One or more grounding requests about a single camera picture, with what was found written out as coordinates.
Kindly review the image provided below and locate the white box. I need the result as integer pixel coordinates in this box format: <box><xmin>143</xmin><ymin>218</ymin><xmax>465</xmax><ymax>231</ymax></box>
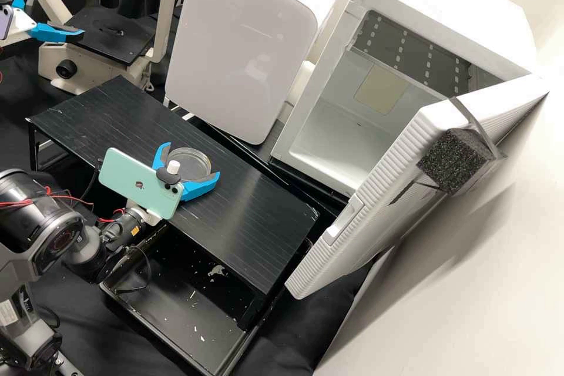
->
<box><xmin>163</xmin><ymin>0</ymin><xmax>349</xmax><ymax>146</ymax></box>

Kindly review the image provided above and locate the right wrist camera phone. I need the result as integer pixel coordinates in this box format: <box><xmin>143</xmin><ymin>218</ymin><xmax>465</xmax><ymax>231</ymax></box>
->
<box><xmin>98</xmin><ymin>148</ymin><xmax>185</xmax><ymax>223</ymax></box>

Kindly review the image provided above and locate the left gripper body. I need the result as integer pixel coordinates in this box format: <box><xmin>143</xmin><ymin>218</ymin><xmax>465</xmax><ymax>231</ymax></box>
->
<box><xmin>3</xmin><ymin>8</ymin><xmax>39</xmax><ymax>47</ymax></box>

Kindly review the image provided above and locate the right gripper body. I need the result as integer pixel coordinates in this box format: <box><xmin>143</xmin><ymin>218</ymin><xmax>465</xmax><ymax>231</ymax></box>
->
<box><xmin>125</xmin><ymin>199</ymin><xmax>163</xmax><ymax>226</ymax></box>

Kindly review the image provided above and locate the black tray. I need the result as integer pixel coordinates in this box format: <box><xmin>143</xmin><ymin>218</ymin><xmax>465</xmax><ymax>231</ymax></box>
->
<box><xmin>99</xmin><ymin>217</ymin><xmax>314</xmax><ymax>376</ymax></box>

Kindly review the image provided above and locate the left wrist camera phone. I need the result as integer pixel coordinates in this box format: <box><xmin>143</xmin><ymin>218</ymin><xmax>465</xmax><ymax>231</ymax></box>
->
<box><xmin>0</xmin><ymin>0</ymin><xmax>16</xmax><ymax>42</ymax></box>

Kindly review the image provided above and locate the white incubator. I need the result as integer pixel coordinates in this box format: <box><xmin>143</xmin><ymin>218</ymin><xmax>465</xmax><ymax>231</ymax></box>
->
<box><xmin>268</xmin><ymin>0</ymin><xmax>538</xmax><ymax>202</ymax></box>

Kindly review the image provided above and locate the incubator door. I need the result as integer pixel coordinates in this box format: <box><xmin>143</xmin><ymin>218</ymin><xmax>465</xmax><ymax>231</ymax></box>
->
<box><xmin>284</xmin><ymin>72</ymin><xmax>552</xmax><ymax>303</ymax></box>

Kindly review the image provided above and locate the cream microscope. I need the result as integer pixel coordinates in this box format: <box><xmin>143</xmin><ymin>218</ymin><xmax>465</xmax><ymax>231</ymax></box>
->
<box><xmin>0</xmin><ymin>0</ymin><xmax>179</xmax><ymax>97</ymax></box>

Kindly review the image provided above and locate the petri dish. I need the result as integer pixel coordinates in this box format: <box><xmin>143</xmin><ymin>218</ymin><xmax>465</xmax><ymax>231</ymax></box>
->
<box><xmin>167</xmin><ymin>147</ymin><xmax>209</xmax><ymax>184</ymax></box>

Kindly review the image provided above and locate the black platform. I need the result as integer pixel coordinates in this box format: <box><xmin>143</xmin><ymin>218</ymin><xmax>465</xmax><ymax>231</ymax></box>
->
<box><xmin>26</xmin><ymin>75</ymin><xmax>319</xmax><ymax>331</ymax></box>

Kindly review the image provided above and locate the wrist camera phone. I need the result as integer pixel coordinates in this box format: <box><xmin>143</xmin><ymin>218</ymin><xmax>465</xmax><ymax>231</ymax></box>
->
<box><xmin>98</xmin><ymin>148</ymin><xmax>185</xmax><ymax>223</ymax></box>
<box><xmin>0</xmin><ymin>0</ymin><xmax>16</xmax><ymax>42</ymax></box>

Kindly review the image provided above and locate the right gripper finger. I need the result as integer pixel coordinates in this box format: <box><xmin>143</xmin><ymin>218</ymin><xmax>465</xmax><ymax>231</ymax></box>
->
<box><xmin>177</xmin><ymin>170</ymin><xmax>222</xmax><ymax>204</ymax></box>
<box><xmin>152</xmin><ymin>142</ymin><xmax>173</xmax><ymax>173</ymax></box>

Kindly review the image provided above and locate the black cable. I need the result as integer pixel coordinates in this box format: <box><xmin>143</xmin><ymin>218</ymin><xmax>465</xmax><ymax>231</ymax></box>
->
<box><xmin>81</xmin><ymin>163</ymin><xmax>106</xmax><ymax>207</ymax></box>

